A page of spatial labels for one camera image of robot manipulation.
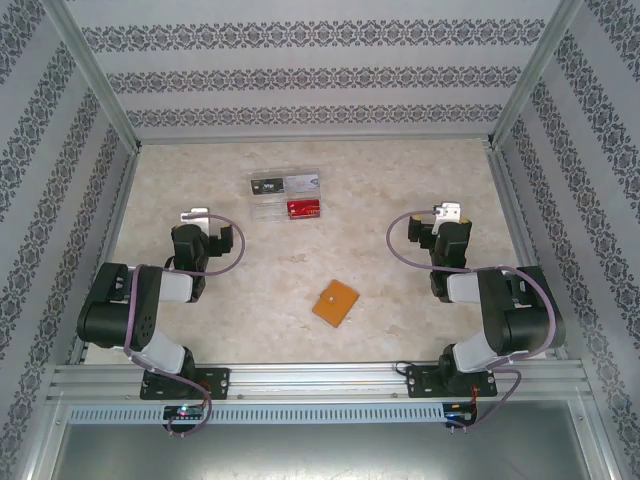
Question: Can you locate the black VIP card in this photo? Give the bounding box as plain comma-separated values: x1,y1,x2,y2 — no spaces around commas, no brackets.
249,178,287,197

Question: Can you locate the red VIP card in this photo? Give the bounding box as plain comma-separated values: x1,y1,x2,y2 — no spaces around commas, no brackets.
286,198,322,220

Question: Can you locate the orange leather card holder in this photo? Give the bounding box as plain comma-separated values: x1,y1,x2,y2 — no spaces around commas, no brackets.
311,279,361,329

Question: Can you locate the clear acrylic card tray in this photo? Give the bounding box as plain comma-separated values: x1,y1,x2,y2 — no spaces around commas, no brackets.
248,168,326,222

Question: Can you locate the silver white card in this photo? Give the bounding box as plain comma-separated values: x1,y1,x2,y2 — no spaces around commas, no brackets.
284,174,321,196

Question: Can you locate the grey metal panel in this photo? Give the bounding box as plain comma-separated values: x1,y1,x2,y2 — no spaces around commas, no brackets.
49,422,614,480

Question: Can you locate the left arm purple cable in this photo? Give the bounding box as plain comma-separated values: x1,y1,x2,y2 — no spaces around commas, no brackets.
123,213,246,439

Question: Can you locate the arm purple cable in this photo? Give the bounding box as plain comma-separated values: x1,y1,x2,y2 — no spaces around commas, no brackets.
123,213,246,439
386,209,559,432

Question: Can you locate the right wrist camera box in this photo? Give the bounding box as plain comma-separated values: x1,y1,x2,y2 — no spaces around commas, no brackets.
431,201,461,235

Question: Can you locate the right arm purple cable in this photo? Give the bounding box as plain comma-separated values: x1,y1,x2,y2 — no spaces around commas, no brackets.
386,209,559,432

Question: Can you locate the aluminium side rail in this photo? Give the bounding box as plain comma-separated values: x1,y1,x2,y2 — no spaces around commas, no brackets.
483,142,571,361
67,144,142,366

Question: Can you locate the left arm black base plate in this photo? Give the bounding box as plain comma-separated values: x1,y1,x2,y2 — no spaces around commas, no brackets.
139,367,232,401

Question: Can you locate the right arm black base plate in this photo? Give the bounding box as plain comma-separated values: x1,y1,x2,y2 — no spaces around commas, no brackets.
405,364,500,400

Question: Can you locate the aluminium frame post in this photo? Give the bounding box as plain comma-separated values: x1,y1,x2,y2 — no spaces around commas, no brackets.
487,0,586,149
39,0,144,151

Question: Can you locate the grey slotted cable duct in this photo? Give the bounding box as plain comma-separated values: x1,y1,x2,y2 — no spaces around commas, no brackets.
67,402,447,426

